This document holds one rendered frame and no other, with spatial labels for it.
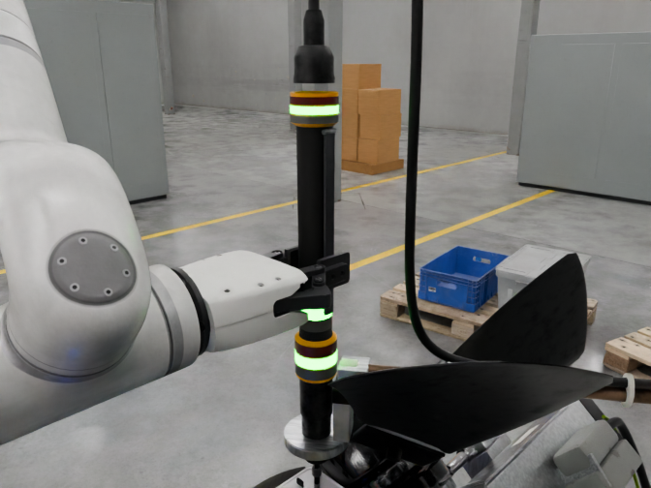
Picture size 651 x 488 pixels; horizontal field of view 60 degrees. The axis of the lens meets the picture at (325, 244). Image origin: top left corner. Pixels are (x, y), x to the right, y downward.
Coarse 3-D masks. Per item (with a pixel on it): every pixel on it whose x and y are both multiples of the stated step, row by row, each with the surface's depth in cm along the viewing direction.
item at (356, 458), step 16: (352, 432) 66; (352, 448) 66; (368, 448) 66; (320, 464) 69; (336, 464) 66; (352, 464) 65; (368, 464) 65; (384, 464) 65; (400, 464) 67; (432, 464) 66; (336, 480) 67; (352, 480) 65; (368, 480) 66; (384, 480) 66; (400, 480) 65; (416, 480) 63; (432, 480) 64
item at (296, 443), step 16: (352, 368) 57; (336, 400) 58; (336, 416) 59; (352, 416) 61; (288, 432) 61; (336, 432) 59; (288, 448) 60; (304, 448) 59; (320, 448) 59; (336, 448) 59
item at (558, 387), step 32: (352, 384) 43; (384, 384) 44; (416, 384) 45; (448, 384) 45; (480, 384) 45; (512, 384) 45; (544, 384) 45; (576, 384) 45; (384, 416) 56; (416, 416) 54; (448, 416) 53; (480, 416) 51; (512, 416) 50; (448, 448) 59
